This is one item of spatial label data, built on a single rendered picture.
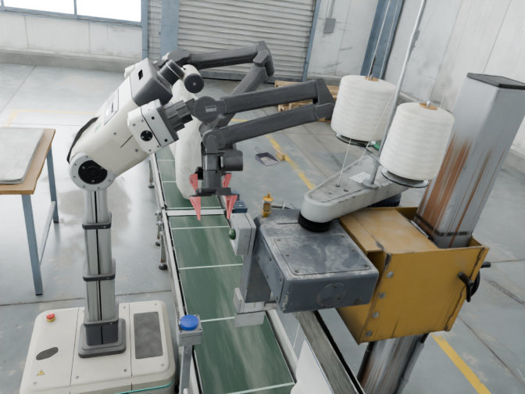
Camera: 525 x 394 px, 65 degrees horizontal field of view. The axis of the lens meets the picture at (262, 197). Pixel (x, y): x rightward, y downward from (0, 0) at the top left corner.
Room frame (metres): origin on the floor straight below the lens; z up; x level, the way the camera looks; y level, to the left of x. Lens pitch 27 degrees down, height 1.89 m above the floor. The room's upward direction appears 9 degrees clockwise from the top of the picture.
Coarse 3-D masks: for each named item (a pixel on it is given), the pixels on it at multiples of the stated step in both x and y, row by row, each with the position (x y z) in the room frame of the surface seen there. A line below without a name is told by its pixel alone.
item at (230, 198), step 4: (216, 192) 1.15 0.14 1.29; (220, 192) 1.15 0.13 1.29; (224, 192) 1.15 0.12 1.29; (228, 192) 1.16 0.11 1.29; (228, 196) 1.18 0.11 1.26; (232, 196) 1.16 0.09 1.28; (236, 196) 1.17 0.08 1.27; (228, 200) 1.20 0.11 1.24; (232, 200) 1.16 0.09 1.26; (228, 204) 1.19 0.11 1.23; (232, 204) 1.16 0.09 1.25; (228, 208) 1.18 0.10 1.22; (228, 212) 1.16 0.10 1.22; (228, 216) 1.15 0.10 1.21
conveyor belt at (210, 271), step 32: (192, 224) 2.36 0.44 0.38; (224, 224) 2.42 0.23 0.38; (192, 256) 2.01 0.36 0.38; (224, 256) 2.06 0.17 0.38; (192, 288) 1.73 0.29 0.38; (224, 288) 1.77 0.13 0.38; (224, 320) 1.54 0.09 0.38; (192, 352) 1.39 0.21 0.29; (224, 352) 1.34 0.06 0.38; (256, 352) 1.37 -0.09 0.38; (224, 384) 1.18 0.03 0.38; (256, 384) 1.20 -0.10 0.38; (288, 384) 1.23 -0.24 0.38
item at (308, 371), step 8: (304, 344) 0.89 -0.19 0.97; (304, 352) 0.88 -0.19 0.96; (312, 352) 0.84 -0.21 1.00; (304, 360) 0.87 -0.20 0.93; (312, 360) 0.83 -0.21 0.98; (296, 368) 0.89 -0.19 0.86; (304, 368) 0.86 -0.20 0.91; (312, 368) 0.82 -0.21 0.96; (320, 368) 0.79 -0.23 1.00; (296, 376) 0.88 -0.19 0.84; (304, 376) 0.85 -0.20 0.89; (312, 376) 0.81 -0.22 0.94; (320, 376) 0.78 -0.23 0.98; (296, 384) 0.85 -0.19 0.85; (304, 384) 0.84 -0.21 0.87; (312, 384) 0.80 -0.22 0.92; (320, 384) 0.77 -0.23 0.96; (296, 392) 0.83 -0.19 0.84; (304, 392) 0.82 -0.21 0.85; (312, 392) 0.79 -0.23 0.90; (320, 392) 0.76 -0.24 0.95; (328, 392) 0.73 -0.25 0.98
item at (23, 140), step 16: (0, 128) 2.52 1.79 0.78; (16, 128) 2.56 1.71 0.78; (32, 128) 2.60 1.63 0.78; (0, 144) 2.28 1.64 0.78; (16, 144) 2.32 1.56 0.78; (32, 144) 2.36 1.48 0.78; (0, 160) 2.07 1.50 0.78; (16, 160) 2.11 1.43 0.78; (0, 176) 1.90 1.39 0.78; (16, 176) 1.93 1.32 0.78
